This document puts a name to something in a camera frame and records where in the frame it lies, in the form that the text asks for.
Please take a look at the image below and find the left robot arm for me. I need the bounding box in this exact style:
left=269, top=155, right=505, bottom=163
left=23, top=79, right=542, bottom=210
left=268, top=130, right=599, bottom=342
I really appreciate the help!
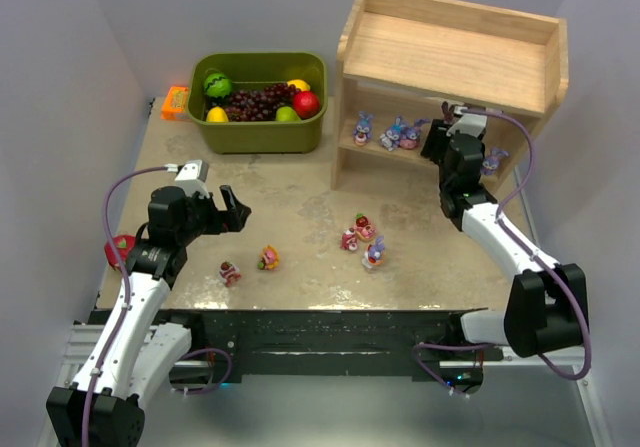
left=46, top=184, right=251, bottom=446

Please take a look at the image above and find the wooden two-tier shelf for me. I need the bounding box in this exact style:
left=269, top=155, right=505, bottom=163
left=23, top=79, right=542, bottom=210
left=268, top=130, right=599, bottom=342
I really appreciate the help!
left=331, top=0, right=569, bottom=188

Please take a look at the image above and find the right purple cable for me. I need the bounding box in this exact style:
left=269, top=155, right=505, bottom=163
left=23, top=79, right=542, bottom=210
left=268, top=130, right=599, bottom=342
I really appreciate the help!
left=412, top=109, right=593, bottom=398

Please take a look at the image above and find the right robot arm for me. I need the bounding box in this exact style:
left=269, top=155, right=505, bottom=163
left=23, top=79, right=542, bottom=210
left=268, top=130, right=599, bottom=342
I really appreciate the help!
left=421, top=120, right=592, bottom=358

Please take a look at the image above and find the purple grape bunch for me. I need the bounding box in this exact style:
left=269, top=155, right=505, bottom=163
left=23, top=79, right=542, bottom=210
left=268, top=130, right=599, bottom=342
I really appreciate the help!
left=222, top=83, right=302, bottom=122

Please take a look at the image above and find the pink bear with cake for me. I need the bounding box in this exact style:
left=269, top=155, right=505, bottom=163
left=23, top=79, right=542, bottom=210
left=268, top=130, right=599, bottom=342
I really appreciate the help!
left=340, top=228, right=359, bottom=252

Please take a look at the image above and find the yellow lemon toy front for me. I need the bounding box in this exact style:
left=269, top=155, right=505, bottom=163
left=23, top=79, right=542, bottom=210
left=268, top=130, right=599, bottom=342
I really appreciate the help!
left=205, top=106, right=229, bottom=123

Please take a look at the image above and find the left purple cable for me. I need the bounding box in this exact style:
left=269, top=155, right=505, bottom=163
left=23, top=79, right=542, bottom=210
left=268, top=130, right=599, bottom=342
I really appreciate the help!
left=82, top=165, right=181, bottom=447

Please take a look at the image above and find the purple bunny strawberry cake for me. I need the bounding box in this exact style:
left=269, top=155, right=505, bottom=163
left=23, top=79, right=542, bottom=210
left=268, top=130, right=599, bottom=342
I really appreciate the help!
left=353, top=111, right=374, bottom=147

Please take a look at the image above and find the pink bear yellow flower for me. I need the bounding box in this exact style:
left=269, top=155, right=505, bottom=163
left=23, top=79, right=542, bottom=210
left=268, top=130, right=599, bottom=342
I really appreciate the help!
left=257, top=245, right=280, bottom=271

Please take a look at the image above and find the orange snack box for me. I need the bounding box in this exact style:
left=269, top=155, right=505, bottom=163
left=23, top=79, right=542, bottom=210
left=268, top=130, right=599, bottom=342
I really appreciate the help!
left=161, top=86, right=189, bottom=121

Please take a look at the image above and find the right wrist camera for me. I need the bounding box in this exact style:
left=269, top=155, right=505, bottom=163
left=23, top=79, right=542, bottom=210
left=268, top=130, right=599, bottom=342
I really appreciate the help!
left=446, top=105, right=487, bottom=140

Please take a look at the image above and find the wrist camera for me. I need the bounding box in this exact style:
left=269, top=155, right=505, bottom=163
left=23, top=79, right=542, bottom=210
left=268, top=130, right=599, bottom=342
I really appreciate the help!
left=446, top=105, right=487, bottom=140
left=164, top=159, right=211, bottom=198

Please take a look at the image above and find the green watermelon toy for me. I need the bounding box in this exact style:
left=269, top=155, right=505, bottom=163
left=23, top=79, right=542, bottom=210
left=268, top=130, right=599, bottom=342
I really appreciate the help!
left=203, top=72, right=233, bottom=99

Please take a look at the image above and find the yellow lemon toy back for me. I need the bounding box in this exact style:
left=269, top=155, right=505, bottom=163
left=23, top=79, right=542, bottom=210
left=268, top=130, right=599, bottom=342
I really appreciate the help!
left=287, top=79, right=311, bottom=91

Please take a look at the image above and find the purple bunny pink donut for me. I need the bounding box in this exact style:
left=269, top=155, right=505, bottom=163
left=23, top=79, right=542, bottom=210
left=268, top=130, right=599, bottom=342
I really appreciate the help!
left=441, top=101, right=455, bottom=125
left=399, top=118, right=431, bottom=150

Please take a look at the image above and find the small purple bunny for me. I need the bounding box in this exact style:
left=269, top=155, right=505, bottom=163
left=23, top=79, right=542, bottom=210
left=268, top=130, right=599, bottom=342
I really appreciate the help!
left=480, top=147, right=509, bottom=176

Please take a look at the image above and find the red strawberry bear figure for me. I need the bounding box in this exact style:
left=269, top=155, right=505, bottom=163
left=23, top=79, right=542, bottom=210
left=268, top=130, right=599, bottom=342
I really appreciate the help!
left=218, top=261, right=242, bottom=287

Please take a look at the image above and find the pink bear strawberry donut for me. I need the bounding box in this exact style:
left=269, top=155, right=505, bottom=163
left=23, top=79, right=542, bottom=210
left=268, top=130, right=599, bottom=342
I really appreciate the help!
left=354, top=213, right=377, bottom=242

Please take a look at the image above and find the purple bunny orange cup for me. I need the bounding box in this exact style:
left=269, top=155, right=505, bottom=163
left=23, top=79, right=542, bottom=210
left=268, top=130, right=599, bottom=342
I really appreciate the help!
left=362, top=236, right=386, bottom=270

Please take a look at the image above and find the red strawberry toy at edge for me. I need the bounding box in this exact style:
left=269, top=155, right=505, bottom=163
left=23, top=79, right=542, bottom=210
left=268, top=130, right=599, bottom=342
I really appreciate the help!
left=104, top=234, right=136, bottom=270

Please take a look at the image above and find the red apple toy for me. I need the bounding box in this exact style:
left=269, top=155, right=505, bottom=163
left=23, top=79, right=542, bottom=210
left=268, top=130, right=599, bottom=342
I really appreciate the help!
left=292, top=91, right=321, bottom=120

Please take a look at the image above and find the purple cable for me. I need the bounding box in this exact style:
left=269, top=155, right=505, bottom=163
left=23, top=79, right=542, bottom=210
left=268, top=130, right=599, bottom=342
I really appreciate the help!
left=412, top=109, right=593, bottom=398
left=82, top=165, right=181, bottom=447

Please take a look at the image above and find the black base frame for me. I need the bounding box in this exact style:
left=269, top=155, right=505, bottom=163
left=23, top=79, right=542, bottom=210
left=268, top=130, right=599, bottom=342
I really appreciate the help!
left=89, top=308, right=504, bottom=386

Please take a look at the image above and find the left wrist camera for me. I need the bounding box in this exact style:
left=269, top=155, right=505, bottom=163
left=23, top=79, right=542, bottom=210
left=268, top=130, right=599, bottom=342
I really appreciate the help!
left=164, top=159, right=211, bottom=198

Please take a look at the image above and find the green plastic basin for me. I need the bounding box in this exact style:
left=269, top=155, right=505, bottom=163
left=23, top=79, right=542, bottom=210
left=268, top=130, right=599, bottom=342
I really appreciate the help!
left=186, top=52, right=328, bottom=154

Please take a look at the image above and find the aluminium rail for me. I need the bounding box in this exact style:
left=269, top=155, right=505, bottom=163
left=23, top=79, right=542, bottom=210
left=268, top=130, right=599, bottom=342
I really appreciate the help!
left=42, top=320, right=614, bottom=447

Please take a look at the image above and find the yellow lemon toy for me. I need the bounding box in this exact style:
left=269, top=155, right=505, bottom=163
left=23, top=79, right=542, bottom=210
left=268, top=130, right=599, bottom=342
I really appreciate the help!
left=287, top=79, right=311, bottom=91
left=205, top=106, right=229, bottom=123

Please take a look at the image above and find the green pear toy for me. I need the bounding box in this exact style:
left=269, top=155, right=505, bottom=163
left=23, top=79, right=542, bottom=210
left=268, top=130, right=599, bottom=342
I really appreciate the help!
left=275, top=106, right=301, bottom=122

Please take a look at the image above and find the purple bunny with bottle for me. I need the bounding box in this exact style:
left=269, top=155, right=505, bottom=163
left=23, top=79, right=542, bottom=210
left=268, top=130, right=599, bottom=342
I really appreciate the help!
left=379, top=116, right=406, bottom=152

